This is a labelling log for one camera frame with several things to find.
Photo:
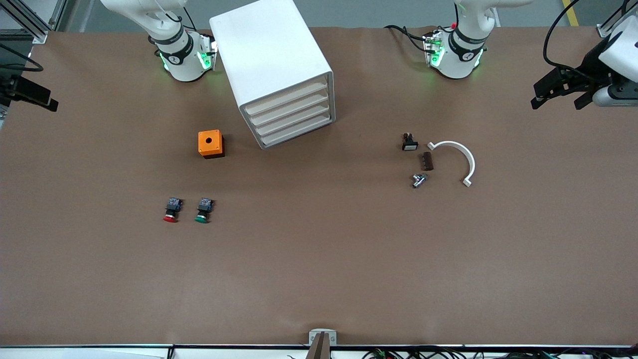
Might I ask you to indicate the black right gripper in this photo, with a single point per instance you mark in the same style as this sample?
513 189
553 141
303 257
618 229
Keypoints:
15 86

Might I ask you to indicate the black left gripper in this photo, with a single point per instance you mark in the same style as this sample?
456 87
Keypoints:
589 65

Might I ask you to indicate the red push button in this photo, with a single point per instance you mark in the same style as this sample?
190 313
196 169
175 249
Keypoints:
171 217

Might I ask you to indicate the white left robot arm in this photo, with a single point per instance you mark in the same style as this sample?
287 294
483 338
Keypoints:
458 65

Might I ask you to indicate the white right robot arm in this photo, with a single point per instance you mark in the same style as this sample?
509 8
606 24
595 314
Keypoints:
184 65

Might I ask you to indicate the green push button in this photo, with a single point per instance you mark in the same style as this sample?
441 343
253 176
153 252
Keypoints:
202 218

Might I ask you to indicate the dark brown terminal block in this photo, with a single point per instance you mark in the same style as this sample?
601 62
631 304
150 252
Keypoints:
427 161

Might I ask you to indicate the silver metal fitting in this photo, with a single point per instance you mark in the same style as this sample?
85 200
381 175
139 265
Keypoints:
417 182

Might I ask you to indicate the brown table cover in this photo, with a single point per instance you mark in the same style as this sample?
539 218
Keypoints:
319 274

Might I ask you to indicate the aluminium frame post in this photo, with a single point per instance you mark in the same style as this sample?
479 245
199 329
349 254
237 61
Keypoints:
37 35
604 31

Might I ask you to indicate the white curved plastic bracket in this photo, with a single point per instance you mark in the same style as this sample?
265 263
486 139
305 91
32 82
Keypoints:
471 162

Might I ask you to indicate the black switch with white face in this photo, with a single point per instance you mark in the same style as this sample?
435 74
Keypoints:
409 144

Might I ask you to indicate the orange button enclosure box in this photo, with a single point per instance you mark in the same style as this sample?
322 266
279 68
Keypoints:
209 142

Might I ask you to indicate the white table edge rail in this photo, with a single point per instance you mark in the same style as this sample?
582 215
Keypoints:
99 353

